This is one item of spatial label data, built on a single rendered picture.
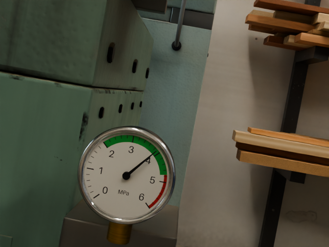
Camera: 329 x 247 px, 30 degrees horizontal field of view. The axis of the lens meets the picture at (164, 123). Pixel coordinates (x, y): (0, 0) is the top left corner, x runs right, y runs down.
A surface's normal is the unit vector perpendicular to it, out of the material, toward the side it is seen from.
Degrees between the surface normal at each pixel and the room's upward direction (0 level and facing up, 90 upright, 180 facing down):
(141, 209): 90
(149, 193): 90
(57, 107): 90
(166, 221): 0
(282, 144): 89
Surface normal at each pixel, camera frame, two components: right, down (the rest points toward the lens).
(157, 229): 0.18, -0.98
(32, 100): -0.04, 0.04
